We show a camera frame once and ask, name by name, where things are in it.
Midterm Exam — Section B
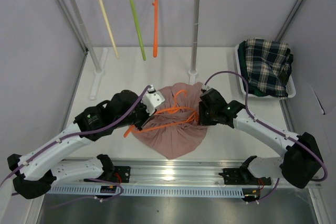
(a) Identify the pink pleated skirt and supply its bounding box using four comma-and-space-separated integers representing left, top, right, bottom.
131, 82, 208, 159

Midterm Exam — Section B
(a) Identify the orange plastic hanger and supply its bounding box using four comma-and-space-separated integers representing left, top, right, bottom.
152, 0, 159, 58
123, 89, 199, 138

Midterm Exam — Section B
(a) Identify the plaid green white skirt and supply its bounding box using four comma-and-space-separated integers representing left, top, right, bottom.
237, 38, 293, 99

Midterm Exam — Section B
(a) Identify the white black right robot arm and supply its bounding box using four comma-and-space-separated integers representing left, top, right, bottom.
199, 86, 323, 189

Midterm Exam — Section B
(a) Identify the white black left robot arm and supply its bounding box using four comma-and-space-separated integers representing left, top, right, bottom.
7, 87, 165, 199

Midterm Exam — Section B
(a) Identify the cream plastic hanger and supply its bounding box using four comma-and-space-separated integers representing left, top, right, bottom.
98, 0, 119, 59

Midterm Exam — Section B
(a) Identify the green plastic hanger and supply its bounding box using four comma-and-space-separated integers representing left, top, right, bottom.
129, 0, 146, 61

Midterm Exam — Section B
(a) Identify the orange plastic hanger on rack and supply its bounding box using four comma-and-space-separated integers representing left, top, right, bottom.
152, 0, 159, 58

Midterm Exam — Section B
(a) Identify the white perforated laundry basket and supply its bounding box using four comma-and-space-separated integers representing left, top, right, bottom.
235, 44, 296, 100

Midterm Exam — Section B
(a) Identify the white metal clothes rack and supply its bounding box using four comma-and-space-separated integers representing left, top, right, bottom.
69, 0, 200, 100

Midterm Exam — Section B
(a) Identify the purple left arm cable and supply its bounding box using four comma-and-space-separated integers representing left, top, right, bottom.
0, 84, 155, 196

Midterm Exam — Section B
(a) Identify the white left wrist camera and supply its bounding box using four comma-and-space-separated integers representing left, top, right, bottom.
141, 91, 165, 116

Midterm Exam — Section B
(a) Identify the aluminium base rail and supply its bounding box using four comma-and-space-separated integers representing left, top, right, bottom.
35, 158, 322, 189

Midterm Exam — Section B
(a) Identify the white slotted cable duct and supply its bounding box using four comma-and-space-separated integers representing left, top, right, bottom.
48, 184, 245, 198

